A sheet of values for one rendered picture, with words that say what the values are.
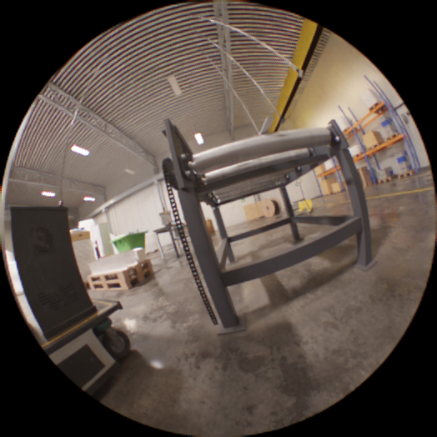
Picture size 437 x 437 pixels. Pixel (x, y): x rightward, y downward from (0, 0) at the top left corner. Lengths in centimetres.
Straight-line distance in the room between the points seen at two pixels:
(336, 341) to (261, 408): 35
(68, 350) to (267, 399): 69
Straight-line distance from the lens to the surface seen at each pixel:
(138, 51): 814
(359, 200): 95
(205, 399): 63
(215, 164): 65
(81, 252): 379
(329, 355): 64
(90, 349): 76
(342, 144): 98
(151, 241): 781
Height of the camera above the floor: 56
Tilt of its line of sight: 1 degrees up
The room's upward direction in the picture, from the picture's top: 17 degrees counter-clockwise
